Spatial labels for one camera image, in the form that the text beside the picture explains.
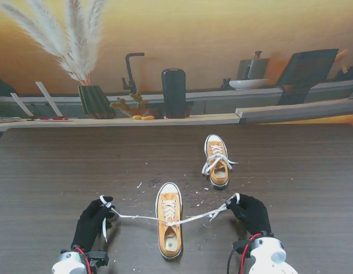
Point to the grey shelf plank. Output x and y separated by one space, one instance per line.
293 112

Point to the orange fruit pieces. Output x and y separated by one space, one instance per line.
145 117

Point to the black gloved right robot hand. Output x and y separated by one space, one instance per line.
253 214

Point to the short white slanted slat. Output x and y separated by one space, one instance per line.
20 104

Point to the black cylindrical canister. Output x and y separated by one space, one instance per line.
173 91

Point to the long white spread shoelace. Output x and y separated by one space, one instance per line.
142 217

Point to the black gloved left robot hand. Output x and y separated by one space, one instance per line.
89 225

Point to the dark slanted board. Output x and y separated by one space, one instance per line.
308 65

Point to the light wooden shelf plank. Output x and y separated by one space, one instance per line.
165 121

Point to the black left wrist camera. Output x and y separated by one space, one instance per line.
99 258

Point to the black kitchen faucet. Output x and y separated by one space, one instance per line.
128 71

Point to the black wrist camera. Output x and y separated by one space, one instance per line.
99 258
240 246

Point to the white bowl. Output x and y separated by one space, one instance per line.
248 84

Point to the dark ribbed vase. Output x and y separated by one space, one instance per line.
93 102

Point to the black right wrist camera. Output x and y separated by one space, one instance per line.
240 246

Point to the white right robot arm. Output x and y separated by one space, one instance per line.
268 254

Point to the grey metal kettle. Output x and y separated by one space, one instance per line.
255 68

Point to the white pampas grass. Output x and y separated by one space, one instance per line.
79 57

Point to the long white slanted slat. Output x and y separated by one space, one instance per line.
48 98

